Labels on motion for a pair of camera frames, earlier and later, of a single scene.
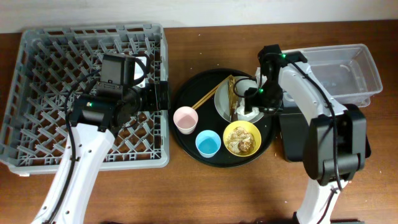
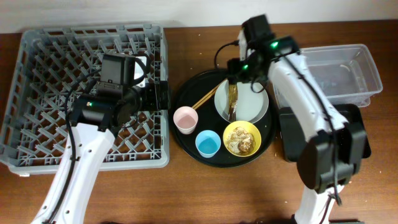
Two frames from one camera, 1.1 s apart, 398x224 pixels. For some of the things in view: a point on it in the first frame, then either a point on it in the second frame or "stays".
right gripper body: [268, 98] -> [247, 70]
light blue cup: [208, 142] stays
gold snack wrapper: [233, 99] stays
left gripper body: [145, 99] stays
